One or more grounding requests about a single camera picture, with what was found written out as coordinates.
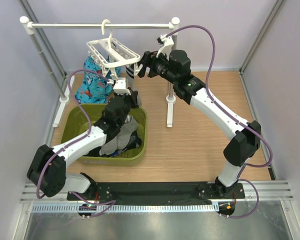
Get grey sock black stripes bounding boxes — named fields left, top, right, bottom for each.
left=116, top=115, right=139, bottom=150

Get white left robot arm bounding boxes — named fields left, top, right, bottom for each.
left=26, top=89, right=139, bottom=200

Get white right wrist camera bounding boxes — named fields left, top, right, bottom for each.
left=156, top=34, right=174, bottom=58

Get black patterned sock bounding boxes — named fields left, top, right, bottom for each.
left=95, top=131, right=142, bottom=158

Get aluminium slotted rail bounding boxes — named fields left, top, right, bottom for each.
left=31, top=202, right=219, bottom=214

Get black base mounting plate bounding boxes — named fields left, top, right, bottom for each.
left=79, top=181, right=245, bottom=206

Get blue shark pattern sock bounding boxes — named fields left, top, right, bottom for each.
left=75, top=71, right=113, bottom=104

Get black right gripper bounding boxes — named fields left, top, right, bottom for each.
left=130, top=48, right=178, bottom=86

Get white clip sock hanger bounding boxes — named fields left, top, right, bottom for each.
left=86, top=27, right=141, bottom=77

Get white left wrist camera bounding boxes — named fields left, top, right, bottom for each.
left=107, top=77, right=131, bottom=95

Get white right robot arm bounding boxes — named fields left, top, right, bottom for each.
left=137, top=50, right=261, bottom=198

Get white metal drying rack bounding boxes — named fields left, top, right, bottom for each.
left=19, top=16, right=180, bottom=128

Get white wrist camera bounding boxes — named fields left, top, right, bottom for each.
left=107, top=77, right=131, bottom=95
left=156, top=34, right=174, bottom=58

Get green plastic basket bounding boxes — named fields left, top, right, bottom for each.
left=60, top=106, right=148, bottom=167

